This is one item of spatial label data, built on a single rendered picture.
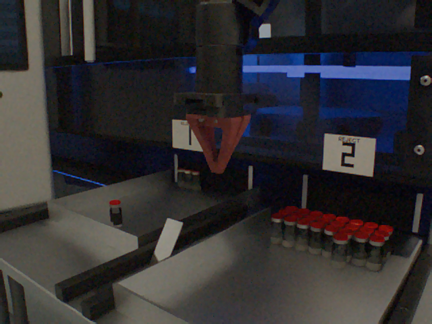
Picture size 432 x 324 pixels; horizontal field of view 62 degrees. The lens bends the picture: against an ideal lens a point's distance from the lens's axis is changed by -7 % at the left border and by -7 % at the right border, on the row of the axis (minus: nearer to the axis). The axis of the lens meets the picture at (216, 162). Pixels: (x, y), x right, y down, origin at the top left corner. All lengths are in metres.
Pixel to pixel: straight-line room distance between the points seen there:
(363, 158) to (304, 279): 0.22
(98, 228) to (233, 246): 0.22
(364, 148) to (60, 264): 0.49
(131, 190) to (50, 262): 0.35
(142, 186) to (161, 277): 0.44
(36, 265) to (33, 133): 0.56
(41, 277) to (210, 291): 0.23
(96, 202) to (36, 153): 0.33
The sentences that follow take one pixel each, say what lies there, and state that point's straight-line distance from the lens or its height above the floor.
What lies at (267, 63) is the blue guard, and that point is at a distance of 0.69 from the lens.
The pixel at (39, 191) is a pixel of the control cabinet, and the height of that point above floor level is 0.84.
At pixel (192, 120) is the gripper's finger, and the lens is 0.47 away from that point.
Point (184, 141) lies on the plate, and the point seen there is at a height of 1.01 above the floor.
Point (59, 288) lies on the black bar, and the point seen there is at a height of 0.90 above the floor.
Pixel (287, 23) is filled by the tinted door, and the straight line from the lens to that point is 0.69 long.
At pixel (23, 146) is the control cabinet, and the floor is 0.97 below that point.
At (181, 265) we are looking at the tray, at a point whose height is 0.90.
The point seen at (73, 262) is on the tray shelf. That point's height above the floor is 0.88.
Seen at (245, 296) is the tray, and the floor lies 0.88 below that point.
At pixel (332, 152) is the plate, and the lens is 0.65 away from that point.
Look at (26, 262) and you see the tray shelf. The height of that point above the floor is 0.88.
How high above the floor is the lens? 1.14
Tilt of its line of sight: 12 degrees down
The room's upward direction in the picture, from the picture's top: straight up
